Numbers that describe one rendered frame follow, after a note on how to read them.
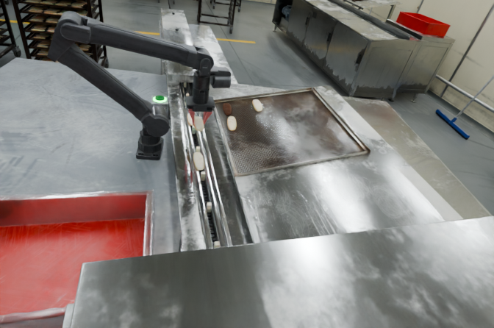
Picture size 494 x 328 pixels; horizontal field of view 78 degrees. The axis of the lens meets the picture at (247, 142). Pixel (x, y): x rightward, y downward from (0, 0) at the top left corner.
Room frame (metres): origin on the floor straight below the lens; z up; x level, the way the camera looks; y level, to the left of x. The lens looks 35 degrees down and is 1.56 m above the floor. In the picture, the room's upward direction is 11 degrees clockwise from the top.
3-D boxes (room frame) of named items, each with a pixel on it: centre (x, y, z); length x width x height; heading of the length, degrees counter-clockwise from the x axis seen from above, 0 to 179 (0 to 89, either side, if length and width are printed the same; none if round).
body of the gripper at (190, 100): (0.97, 0.20, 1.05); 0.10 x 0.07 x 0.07; 111
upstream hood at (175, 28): (1.98, 0.58, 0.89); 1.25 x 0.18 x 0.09; 21
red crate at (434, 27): (4.20, -1.84, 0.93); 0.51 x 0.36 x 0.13; 25
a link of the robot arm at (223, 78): (0.99, 0.16, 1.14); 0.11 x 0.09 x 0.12; 116
